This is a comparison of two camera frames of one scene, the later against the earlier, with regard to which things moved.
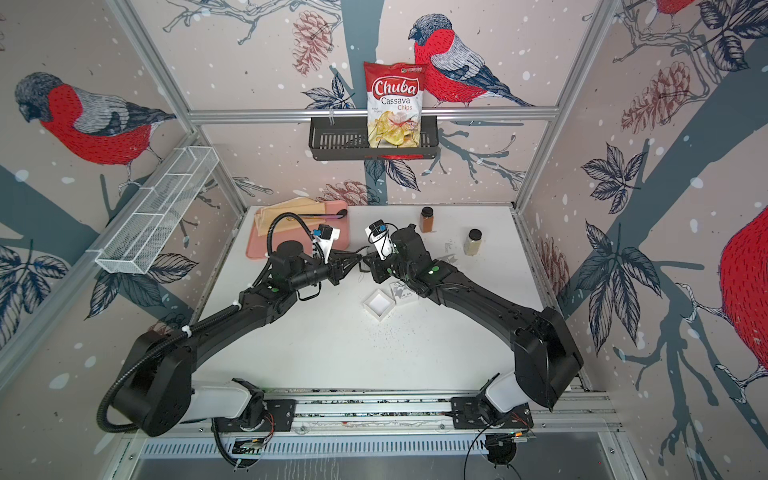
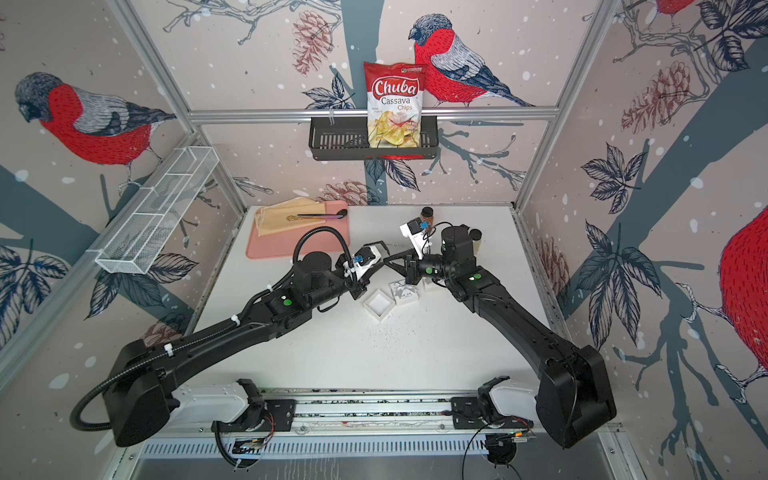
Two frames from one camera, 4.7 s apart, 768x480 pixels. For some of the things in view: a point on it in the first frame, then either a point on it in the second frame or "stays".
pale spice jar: x=472 y=242 stays
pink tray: x=257 y=245 stays
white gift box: x=402 y=293 stays
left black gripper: x=337 y=261 → x=360 y=287
